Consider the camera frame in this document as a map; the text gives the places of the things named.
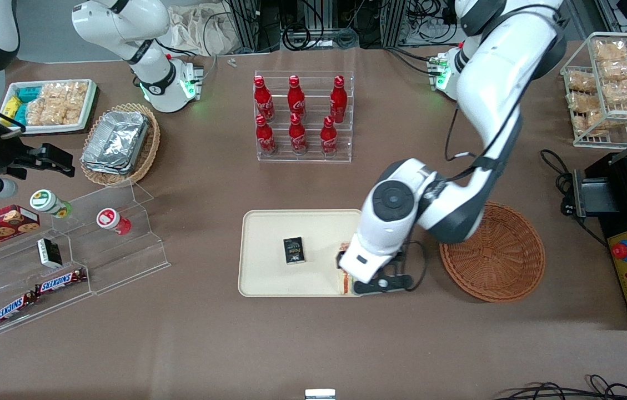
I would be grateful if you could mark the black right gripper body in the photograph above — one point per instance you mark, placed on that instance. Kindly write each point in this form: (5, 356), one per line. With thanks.
(3, 156)

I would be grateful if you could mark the triangle sandwich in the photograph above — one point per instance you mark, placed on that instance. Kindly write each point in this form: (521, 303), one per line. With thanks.
(345, 283)

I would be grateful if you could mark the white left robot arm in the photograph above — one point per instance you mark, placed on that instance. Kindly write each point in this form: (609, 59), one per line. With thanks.
(491, 83)

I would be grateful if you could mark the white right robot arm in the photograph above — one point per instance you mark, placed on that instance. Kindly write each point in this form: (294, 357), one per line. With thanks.
(124, 22)

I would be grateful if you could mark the white snack tray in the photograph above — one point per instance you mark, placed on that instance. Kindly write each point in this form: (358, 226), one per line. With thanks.
(52, 129)

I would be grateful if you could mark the beige plastic tray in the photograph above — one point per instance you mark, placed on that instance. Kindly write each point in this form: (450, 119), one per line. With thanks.
(269, 278)

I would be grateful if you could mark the light wicker basket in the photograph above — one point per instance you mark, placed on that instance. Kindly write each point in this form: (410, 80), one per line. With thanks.
(149, 155)

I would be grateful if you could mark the brown wicker basket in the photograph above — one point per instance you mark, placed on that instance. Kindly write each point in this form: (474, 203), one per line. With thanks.
(502, 261)

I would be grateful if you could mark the green lid cup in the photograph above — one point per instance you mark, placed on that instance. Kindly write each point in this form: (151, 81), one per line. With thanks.
(46, 201)

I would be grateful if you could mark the clear rice cracker pack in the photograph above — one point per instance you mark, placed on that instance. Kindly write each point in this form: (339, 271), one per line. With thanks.
(55, 103)
(35, 112)
(77, 100)

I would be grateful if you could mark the teal snack packet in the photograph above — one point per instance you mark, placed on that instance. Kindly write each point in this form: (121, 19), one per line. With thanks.
(29, 94)
(20, 114)

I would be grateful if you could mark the yellow snack packet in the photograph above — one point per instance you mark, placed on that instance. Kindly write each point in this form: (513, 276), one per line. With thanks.
(10, 106)

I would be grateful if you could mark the stacked aluminium foil trays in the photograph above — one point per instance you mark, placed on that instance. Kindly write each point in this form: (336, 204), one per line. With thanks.
(116, 141)

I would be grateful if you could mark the red lid cup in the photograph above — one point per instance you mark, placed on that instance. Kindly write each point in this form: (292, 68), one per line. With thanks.
(110, 219)

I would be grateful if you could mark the small black white box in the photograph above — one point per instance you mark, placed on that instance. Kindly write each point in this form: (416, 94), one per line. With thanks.
(49, 253)

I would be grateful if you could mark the clear acrylic bottle rack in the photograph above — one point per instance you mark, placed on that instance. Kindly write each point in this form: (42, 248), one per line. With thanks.
(313, 158)

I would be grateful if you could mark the snickers chocolate bar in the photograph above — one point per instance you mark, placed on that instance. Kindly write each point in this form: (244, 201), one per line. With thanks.
(60, 281)
(10, 310)

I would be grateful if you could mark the red cola bottle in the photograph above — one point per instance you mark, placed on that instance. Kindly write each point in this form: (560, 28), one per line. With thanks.
(297, 136)
(329, 139)
(265, 138)
(339, 100)
(263, 100)
(296, 99)

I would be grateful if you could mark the clear acrylic stepped shelf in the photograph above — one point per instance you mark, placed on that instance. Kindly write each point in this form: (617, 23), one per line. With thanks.
(124, 266)

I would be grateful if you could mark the silver object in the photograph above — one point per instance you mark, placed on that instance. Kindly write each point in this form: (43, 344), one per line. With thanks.
(320, 394)

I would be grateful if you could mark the beige cloth bag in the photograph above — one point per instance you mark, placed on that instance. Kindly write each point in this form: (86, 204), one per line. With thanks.
(202, 30)

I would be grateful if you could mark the bagged fried snack pack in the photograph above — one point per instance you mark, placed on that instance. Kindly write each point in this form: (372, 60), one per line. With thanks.
(581, 81)
(584, 103)
(588, 123)
(624, 91)
(621, 69)
(610, 51)

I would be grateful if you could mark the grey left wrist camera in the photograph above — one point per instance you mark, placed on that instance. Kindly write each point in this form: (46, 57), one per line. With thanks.
(382, 284)

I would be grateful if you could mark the aluminium frame rack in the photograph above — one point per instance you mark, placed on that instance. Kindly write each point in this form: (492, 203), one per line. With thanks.
(252, 25)
(396, 22)

